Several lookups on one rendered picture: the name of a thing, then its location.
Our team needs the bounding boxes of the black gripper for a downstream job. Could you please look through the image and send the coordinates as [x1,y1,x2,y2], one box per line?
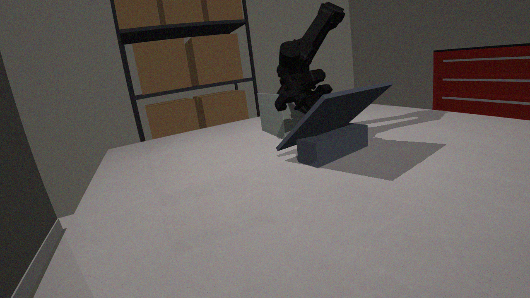
[275,72,332,114]

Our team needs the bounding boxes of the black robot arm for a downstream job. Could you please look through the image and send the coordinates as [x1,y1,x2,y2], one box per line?
[277,2,345,95]

